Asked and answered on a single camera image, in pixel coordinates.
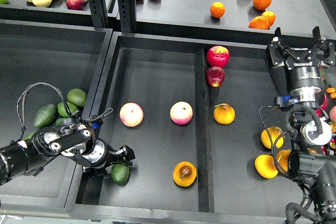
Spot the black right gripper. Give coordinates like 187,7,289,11
266,26,335,95

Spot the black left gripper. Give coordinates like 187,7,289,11
82,140,135,177

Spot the yellow pear with brown stem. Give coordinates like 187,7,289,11
173,161,197,187

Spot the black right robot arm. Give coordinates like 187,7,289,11
266,27,335,223

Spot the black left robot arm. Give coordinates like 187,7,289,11
1,107,135,185

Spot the green avocado top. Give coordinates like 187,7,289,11
67,88,87,108

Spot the green avocado long left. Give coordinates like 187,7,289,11
34,103,58,129

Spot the green avocado bottom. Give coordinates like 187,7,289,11
24,132,36,140

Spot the yellow pear upper right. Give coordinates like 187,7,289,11
260,126,284,149

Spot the yellow pear lower middle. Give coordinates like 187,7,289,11
276,150,291,172

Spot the orange lower right back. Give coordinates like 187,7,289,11
262,11,276,26

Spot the orange lower right front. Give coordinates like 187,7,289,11
248,16,270,30

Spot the large orange right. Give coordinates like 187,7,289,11
253,0,272,10

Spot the pink peach left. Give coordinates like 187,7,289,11
119,102,144,127

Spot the red chili pepper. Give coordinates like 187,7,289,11
320,93,329,111

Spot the bright red apple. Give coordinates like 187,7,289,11
206,46,230,68

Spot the orange centre shelf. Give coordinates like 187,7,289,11
210,2,225,18

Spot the peach at right edge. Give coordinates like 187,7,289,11
329,106,336,121

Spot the pink peach right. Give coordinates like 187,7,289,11
170,101,193,125

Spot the dark red apple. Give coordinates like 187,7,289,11
205,66,225,88

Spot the black middle divided tray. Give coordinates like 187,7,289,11
70,34,302,223

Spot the black left tray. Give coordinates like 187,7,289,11
1,20,112,215

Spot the red apple on shelf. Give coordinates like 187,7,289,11
66,0,83,10

